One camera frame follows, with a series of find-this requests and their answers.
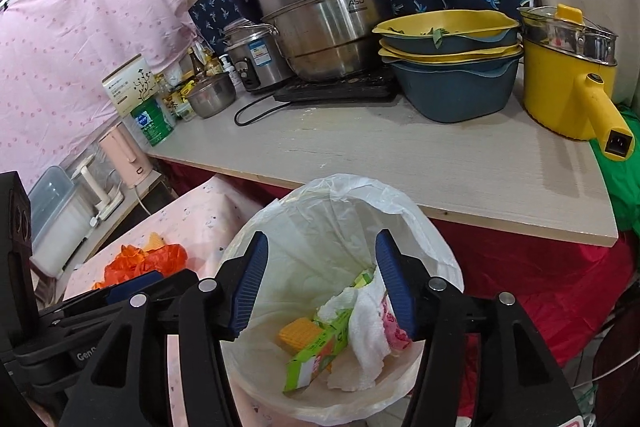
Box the orange plastic bag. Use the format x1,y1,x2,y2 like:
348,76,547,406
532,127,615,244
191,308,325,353
92,244,188,289

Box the orange foam net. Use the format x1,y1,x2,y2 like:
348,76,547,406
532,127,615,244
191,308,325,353
278,317,323,355
143,232,166,253

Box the pink flower paper cup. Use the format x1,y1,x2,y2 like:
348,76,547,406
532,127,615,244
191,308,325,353
382,297,412,353

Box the white tissue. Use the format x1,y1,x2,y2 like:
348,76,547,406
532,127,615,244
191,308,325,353
317,268,390,392

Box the white lined trash bin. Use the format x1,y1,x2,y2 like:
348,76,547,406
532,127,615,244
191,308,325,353
222,173,464,426

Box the white dish box grey lid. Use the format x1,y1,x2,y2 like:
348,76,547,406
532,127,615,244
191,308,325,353
28,166,94,279

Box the white glass kettle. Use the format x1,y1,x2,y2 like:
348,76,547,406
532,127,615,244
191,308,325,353
70,154,125,228

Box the pink patterned tablecloth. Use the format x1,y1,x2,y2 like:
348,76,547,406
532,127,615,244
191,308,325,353
64,176,308,426

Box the red cloth skirt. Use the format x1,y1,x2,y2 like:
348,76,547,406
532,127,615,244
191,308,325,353
160,160,639,376

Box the pink electric kettle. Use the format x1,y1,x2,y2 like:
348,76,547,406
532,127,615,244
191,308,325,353
99,122,153,188

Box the green tin can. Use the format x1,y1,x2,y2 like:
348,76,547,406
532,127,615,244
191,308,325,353
130,98,175,146

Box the beige cardboard box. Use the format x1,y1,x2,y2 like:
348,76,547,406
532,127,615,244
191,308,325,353
102,54,158,116

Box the small steel lidded pot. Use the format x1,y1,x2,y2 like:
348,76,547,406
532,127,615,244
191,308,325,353
186,72,236,119

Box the white countertop board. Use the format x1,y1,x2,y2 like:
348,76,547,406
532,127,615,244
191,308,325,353
150,93,618,246

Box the condiment bottles group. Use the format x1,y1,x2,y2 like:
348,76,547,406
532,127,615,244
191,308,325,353
155,41,225,121

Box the green plastic bag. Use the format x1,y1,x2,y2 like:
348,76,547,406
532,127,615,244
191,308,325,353
590,105,640,235

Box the steel rice cooker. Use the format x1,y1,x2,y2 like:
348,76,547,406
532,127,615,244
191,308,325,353
224,18,294,93

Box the pink dotted curtain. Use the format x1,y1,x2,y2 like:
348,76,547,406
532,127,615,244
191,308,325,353
1,0,195,188

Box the black induction cooktop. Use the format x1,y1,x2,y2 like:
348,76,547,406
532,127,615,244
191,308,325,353
273,75,399,104

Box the stacked blue yellow basins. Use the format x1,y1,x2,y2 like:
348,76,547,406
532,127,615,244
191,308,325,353
373,10,524,124

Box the yellow electric cooking pot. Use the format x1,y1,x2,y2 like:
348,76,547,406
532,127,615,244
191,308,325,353
518,4,636,161

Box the large steel steamer pot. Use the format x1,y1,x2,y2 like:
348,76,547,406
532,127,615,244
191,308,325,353
257,0,393,81

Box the black power cable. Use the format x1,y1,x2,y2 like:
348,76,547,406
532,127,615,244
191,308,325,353
233,93,296,128

